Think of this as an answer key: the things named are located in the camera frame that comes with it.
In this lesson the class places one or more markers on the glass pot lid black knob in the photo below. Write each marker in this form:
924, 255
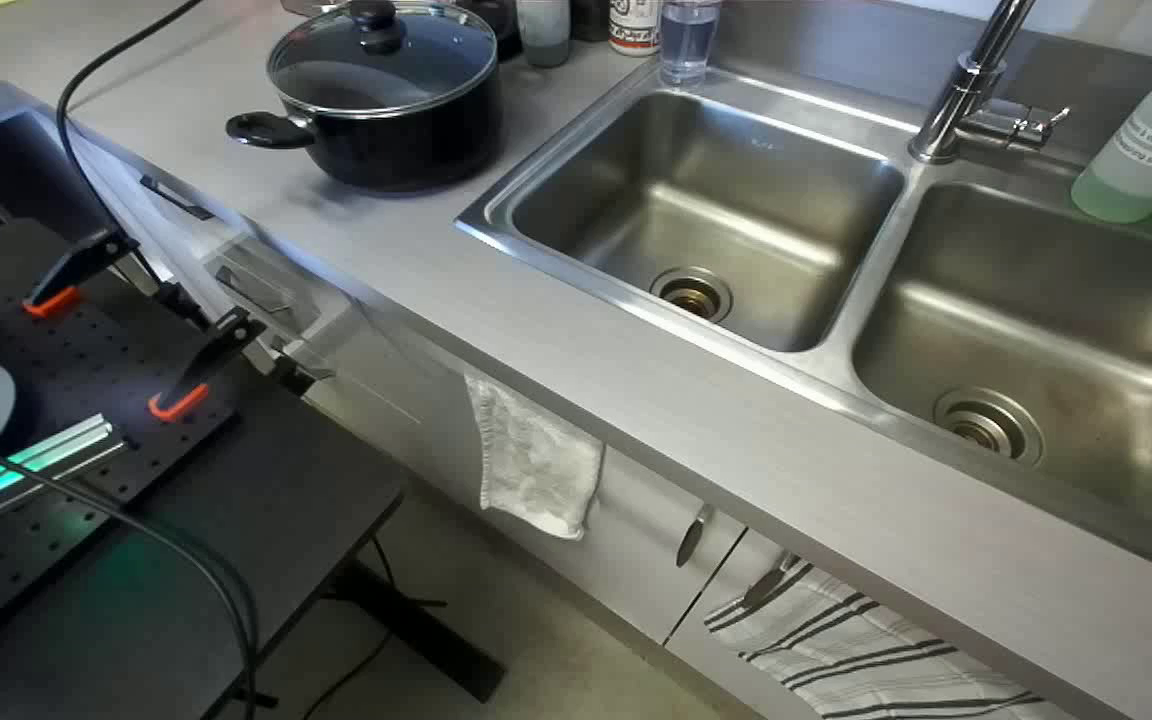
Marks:
381, 61

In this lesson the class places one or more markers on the black cooking pot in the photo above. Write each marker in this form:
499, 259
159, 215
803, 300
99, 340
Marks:
393, 159

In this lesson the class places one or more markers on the white hanging dish towel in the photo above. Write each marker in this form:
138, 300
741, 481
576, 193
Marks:
533, 465

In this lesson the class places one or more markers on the stainless steel double sink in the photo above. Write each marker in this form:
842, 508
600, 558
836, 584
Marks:
961, 308

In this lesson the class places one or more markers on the grey cup on counter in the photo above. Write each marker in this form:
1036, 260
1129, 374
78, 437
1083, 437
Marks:
547, 30

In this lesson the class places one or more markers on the white patterned jar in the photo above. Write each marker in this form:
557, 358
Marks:
633, 25

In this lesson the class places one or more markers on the black orange clamp front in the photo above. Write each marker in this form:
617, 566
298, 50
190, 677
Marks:
193, 378

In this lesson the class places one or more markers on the black orange clamp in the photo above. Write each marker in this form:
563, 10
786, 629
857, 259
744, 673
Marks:
57, 289
193, 378

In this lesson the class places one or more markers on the clear plastic water bottle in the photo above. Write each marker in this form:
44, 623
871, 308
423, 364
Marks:
686, 34

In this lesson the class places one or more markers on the striped hanging dish towel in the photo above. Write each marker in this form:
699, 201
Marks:
848, 657

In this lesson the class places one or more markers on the black perforated robot table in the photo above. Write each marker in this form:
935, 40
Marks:
145, 566

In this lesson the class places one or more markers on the chrome sink faucet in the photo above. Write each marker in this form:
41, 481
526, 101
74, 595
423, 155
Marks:
971, 108

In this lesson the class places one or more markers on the black orange clamp rear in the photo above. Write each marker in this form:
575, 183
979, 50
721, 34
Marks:
57, 289

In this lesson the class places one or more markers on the grey cabinet door with handle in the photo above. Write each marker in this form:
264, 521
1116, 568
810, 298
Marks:
649, 545

